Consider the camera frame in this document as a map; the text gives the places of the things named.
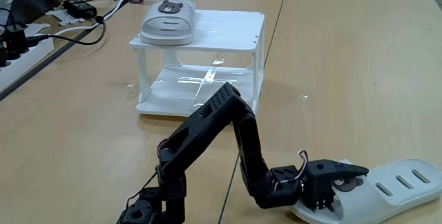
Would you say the flat white plastic piece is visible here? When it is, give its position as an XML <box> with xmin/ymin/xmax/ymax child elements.
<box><xmin>23</xmin><ymin>22</ymin><xmax>51</xmax><ymax>38</ymax></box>

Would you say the white bear slipper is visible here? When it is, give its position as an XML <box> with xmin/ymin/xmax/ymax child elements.
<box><xmin>291</xmin><ymin>158</ymin><xmax>441</xmax><ymax>224</ymax></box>
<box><xmin>140</xmin><ymin>0</ymin><xmax>196</xmax><ymax>46</ymax></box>

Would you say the white two-tier box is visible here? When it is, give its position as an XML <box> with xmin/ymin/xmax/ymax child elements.
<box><xmin>129</xmin><ymin>8</ymin><xmax>266</xmax><ymax>118</ymax></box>

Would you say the black power plug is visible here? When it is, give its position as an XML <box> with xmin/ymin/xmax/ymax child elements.
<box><xmin>5</xmin><ymin>23</ymin><xmax>29</xmax><ymax>55</ymax></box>

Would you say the white cable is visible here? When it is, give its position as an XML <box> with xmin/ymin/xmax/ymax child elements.
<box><xmin>60</xmin><ymin>0</ymin><xmax>131</xmax><ymax>35</ymax></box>

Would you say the black adapter cable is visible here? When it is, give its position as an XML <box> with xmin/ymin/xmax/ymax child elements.
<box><xmin>27</xmin><ymin>15</ymin><xmax>107</xmax><ymax>46</ymax></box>

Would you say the white power strip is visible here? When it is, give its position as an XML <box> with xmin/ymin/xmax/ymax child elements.
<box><xmin>0</xmin><ymin>37</ymin><xmax>55</xmax><ymax>93</ymax></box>

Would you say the white printed part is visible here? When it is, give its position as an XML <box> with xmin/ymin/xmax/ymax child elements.
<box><xmin>44</xmin><ymin>8</ymin><xmax>86</xmax><ymax>27</ymax></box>

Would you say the black power adapter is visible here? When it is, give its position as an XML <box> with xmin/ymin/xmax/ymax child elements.
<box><xmin>63</xmin><ymin>0</ymin><xmax>97</xmax><ymax>19</ymax></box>

